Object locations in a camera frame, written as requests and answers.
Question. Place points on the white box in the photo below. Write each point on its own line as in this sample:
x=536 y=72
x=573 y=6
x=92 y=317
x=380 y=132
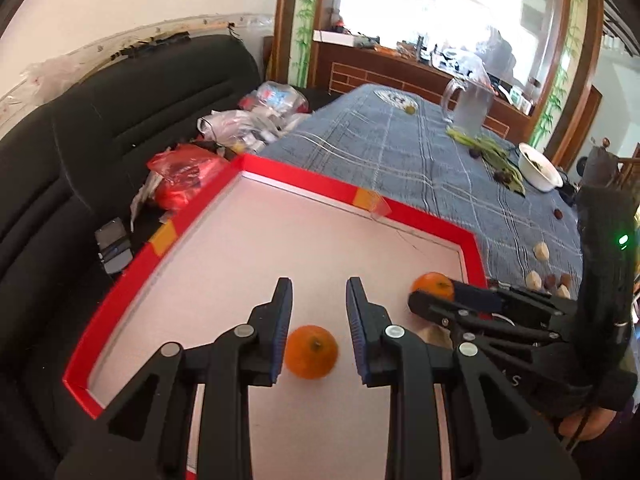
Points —
x=335 y=36

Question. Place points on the crumpled white wrapper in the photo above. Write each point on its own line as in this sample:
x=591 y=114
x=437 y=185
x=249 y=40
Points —
x=142 y=200

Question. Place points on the red plastic bag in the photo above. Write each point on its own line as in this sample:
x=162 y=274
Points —
x=182 y=175

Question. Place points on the wooden frame with bamboo painting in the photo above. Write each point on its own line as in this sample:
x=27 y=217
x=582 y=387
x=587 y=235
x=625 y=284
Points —
x=282 y=10

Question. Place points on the glass pitcher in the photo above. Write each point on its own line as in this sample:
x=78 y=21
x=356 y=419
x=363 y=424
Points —
x=467 y=105

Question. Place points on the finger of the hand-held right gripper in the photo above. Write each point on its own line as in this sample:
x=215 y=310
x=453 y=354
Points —
x=480 y=296
x=435 y=307

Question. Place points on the white plastic bag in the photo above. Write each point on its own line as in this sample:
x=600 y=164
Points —
x=235 y=127

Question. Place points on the black silver pouch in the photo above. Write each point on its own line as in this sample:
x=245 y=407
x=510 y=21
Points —
x=112 y=250

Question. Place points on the person's right hand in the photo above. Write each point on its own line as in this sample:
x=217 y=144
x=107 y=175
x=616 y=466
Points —
x=600 y=422

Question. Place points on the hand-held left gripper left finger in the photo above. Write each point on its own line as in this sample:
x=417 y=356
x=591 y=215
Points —
x=282 y=330

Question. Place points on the white bowl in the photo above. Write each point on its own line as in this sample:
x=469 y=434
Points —
x=537 y=180

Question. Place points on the wooden counter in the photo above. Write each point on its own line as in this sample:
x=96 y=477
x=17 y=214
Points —
x=375 y=67

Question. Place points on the black device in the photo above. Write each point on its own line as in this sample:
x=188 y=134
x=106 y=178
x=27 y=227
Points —
x=567 y=187

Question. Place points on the black sofa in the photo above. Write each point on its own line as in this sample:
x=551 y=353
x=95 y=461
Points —
x=125 y=110

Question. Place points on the green leafy vegetables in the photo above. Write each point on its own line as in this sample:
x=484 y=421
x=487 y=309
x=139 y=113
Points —
x=487 y=147

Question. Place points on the patterned white plate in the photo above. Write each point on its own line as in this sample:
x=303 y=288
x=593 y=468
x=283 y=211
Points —
x=395 y=96

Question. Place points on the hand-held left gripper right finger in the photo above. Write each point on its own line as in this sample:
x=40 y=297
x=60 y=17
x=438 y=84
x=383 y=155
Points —
x=356 y=330

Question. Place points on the red cardboard box tray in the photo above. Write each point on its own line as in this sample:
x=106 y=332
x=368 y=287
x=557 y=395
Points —
x=310 y=240

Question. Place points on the wooden stair railing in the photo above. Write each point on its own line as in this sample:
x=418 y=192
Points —
x=627 y=160

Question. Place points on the orange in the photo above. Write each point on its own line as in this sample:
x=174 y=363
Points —
x=434 y=284
x=312 y=352

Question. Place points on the green vegetable scraps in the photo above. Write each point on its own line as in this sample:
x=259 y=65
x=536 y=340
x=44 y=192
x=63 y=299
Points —
x=536 y=164

